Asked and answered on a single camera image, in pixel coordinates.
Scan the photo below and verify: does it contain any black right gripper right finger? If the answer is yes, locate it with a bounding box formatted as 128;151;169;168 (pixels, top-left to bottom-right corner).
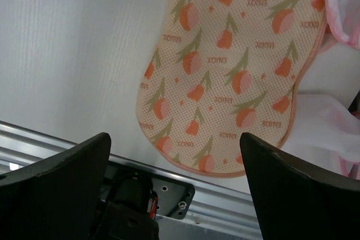
240;133;359;239

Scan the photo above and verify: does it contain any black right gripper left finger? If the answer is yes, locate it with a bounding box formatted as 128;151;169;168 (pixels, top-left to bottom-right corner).
1;133;111;239

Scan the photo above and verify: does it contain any peach tulip print laundry bag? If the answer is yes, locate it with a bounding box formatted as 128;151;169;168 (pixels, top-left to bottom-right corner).
136;0;326;178

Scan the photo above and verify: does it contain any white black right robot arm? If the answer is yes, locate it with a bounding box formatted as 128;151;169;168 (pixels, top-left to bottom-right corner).
1;133;359;239

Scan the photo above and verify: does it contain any aluminium front rail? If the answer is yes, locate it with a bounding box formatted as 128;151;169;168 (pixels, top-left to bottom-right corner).
1;122;262;239

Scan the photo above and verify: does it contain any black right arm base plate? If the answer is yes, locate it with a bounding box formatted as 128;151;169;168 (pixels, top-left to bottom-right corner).
100;162;195;220

